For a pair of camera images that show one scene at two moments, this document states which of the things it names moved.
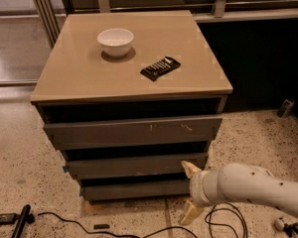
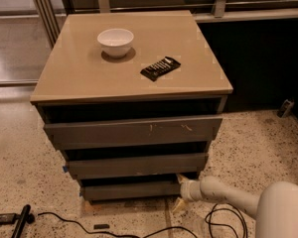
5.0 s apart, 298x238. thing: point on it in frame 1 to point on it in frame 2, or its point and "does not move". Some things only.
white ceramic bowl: x=115 y=42 does not move
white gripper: x=196 y=188 to x=190 y=191
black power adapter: x=6 y=218 does not move
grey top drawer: x=90 y=134 does not move
